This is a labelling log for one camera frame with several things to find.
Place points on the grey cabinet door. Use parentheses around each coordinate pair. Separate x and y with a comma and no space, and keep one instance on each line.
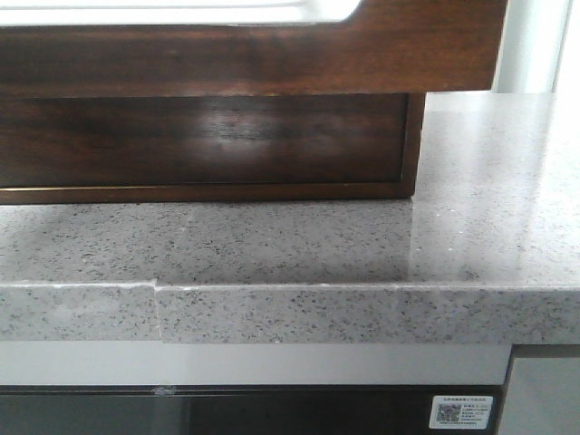
(542,391)

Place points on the dark wooden drawer cabinet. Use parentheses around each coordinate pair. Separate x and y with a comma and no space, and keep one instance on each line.
(402,187)

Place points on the wooden drawer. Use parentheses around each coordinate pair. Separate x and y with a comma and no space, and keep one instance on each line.
(184,141)
(384,47)

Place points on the white drawer handle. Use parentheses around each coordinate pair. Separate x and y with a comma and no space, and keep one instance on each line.
(48,13)

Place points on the black built-in appliance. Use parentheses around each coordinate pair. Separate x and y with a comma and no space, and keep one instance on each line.
(258,409)

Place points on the white QR code sticker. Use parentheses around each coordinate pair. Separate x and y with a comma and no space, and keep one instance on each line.
(460,412)

